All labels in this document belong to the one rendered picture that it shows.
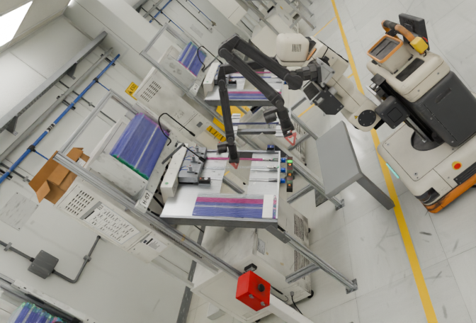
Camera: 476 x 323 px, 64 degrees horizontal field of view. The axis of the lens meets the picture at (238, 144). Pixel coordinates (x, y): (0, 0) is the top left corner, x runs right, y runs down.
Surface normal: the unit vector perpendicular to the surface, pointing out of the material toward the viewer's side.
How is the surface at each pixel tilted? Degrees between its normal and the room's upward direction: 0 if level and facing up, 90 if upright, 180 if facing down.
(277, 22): 90
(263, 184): 44
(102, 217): 89
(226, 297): 90
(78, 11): 90
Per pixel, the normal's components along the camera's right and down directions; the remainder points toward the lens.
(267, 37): -0.11, 0.58
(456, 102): 0.05, 0.44
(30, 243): 0.67, -0.55
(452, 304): -0.73, -0.60
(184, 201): -0.06, -0.81
